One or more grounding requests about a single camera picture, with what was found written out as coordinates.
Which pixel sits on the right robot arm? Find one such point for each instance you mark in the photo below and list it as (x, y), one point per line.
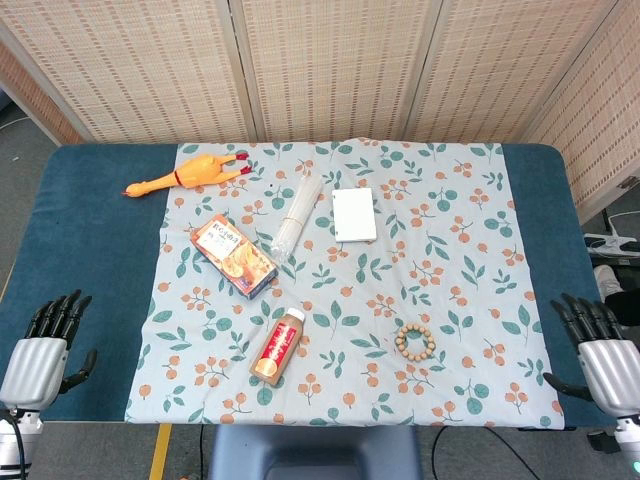
(627, 442)

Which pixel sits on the orange rubber chicken toy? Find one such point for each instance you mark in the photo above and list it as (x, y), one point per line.
(197, 171)

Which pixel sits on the clear bag of sticks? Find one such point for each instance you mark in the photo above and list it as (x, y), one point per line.
(297, 217)

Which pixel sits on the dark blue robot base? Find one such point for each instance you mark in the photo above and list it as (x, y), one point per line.
(312, 452)

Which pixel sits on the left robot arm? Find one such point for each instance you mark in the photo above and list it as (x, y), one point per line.
(12, 442)

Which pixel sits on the woven folding screen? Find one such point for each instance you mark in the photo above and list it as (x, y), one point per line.
(320, 70)

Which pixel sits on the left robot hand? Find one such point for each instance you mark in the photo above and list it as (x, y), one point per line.
(37, 356)

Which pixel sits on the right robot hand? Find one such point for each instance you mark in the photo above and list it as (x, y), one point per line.
(602, 362)

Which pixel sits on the orange and blue snack box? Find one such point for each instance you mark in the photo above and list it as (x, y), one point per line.
(233, 256)

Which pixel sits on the white flat box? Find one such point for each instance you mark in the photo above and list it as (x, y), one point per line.
(354, 214)

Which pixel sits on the brown drink bottle red label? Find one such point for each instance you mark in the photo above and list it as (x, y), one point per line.
(276, 347)

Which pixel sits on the floral patterned tablecloth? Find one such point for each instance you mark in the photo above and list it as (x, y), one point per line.
(345, 280)

